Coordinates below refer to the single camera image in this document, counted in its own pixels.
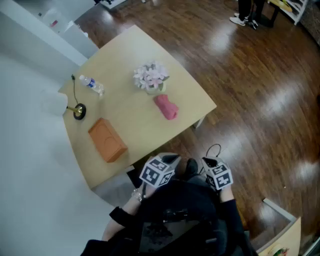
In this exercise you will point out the small wooden side table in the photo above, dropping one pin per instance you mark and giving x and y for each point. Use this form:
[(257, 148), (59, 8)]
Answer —
[(282, 232)]

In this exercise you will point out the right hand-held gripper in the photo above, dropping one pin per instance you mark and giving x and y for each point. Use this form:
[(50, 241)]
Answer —
[(218, 175)]

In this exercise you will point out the person's left forearm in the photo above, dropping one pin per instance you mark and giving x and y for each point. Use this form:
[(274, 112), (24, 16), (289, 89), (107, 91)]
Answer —
[(133, 203)]

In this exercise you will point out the table lamp with white shade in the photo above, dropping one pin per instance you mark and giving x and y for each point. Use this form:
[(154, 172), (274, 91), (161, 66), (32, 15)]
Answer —
[(60, 105)]

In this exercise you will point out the person's right forearm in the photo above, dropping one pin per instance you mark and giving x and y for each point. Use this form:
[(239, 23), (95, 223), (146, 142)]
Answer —
[(231, 212)]

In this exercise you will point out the pink flowers in pot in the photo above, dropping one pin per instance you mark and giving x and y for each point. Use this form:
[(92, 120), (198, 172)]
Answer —
[(151, 76)]

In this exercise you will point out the person's dark shoe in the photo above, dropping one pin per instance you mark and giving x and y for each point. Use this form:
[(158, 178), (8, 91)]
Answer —
[(191, 166)]

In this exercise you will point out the pink cloth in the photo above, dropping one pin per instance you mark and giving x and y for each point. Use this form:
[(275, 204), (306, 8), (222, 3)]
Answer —
[(167, 108)]

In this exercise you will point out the white shelf unit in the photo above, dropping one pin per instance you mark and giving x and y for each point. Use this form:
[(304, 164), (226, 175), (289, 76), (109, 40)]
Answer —
[(293, 8)]

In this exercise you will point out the plate of food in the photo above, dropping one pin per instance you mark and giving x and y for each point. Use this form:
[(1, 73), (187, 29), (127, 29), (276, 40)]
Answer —
[(278, 250)]

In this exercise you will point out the clear plastic water bottle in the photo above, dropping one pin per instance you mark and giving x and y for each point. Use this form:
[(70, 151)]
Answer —
[(92, 84)]

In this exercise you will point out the white table leg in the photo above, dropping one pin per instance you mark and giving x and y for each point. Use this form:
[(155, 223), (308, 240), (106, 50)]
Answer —
[(200, 123)]

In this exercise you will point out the person's black clothing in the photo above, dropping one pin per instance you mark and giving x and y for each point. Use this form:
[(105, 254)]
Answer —
[(180, 220)]

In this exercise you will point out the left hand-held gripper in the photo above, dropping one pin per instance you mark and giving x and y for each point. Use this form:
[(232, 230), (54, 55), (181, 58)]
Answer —
[(156, 172)]

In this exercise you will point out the white partition cabinet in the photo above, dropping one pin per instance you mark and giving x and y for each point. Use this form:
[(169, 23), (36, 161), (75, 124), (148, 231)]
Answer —
[(50, 32)]

